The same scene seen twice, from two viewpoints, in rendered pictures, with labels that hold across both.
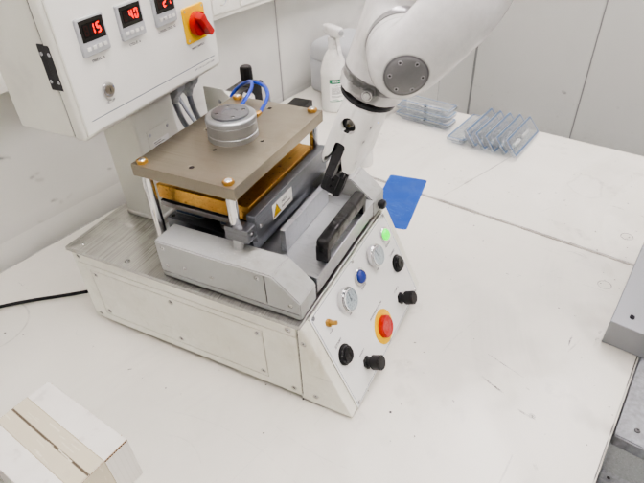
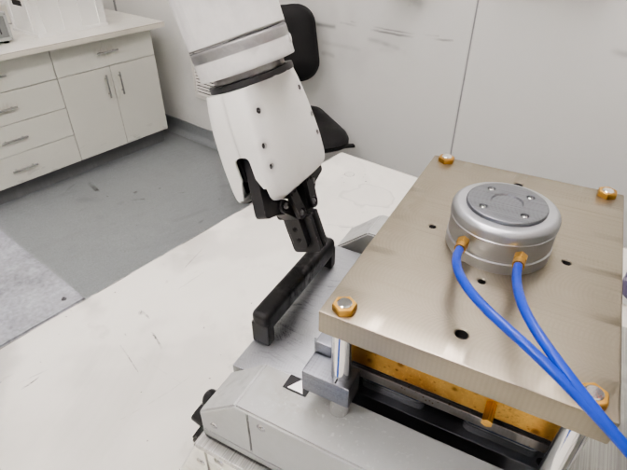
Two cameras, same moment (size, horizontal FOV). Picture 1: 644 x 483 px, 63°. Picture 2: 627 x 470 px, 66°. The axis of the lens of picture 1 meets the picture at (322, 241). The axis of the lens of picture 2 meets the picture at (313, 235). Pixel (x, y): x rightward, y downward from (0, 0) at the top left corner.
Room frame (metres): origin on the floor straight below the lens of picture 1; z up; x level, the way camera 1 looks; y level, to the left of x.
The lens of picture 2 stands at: (1.07, -0.01, 1.34)
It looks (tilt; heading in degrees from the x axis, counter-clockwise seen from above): 35 degrees down; 180
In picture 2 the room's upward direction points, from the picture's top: straight up
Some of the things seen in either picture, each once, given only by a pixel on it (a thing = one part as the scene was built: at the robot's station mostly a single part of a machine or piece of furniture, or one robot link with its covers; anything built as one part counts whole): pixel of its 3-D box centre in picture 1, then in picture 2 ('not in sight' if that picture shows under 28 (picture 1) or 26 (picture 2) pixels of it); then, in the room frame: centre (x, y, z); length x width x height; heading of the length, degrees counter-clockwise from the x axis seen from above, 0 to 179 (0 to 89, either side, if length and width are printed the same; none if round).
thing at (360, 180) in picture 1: (319, 181); (329, 447); (0.84, 0.00, 0.96); 0.26 x 0.05 x 0.07; 62
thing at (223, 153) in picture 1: (226, 141); (525, 295); (0.79, 0.15, 1.08); 0.31 x 0.24 x 0.13; 152
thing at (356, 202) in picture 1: (342, 223); (297, 284); (0.67, -0.03, 0.99); 0.15 x 0.02 x 0.04; 152
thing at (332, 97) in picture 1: (333, 68); not in sight; (1.56, -0.06, 0.92); 0.09 x 0.08 x 0.25; 31
